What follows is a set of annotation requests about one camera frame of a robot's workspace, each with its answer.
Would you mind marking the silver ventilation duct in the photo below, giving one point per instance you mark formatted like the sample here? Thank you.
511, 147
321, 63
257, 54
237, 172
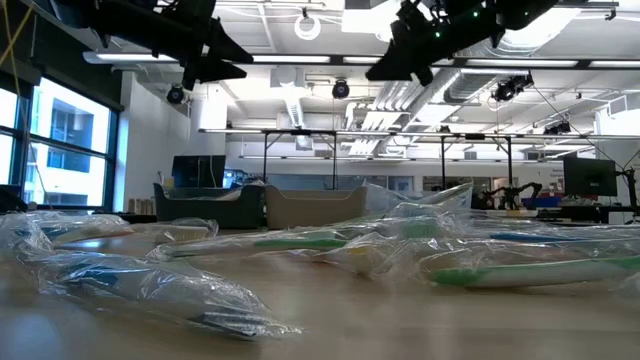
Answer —
470, 85

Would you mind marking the black monitor on arm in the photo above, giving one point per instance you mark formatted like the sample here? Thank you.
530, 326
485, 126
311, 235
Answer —
590, 176

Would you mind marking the long white light bar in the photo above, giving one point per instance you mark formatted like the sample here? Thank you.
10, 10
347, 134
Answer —
290, 59

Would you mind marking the black overhead rig frame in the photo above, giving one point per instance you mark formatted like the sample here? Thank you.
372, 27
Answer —
300, 132

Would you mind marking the dark grey plastic bin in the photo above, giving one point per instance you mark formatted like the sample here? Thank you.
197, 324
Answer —
200, 210

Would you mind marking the black background robot arm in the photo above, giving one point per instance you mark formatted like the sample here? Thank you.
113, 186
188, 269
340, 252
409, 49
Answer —
507, 197

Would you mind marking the clear plastic bin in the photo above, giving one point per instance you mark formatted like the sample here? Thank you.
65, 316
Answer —
382, 202

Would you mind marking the orange toothbrush in clear wrap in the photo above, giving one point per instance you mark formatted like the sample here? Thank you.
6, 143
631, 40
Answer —
365, 257

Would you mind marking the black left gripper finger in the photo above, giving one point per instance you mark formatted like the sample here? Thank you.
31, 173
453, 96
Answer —
225, 47
215, 71

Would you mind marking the light grey plastic bin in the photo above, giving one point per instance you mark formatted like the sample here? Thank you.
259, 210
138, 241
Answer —
315, 207

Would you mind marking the blue toothbrush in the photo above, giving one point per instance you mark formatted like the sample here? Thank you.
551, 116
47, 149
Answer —
540, 237
150, 290

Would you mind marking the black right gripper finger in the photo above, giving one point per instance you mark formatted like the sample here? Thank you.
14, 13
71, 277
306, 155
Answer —
395, 67
425, 75

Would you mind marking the small wooden crate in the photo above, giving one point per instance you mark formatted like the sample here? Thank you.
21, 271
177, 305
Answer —
142, 206

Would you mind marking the black monitor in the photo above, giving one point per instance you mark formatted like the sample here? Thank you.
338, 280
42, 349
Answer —
197, 171

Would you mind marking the black mounted camera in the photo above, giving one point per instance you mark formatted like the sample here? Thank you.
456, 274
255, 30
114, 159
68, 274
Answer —
557, 128
340, 89
510, 89
175, 95

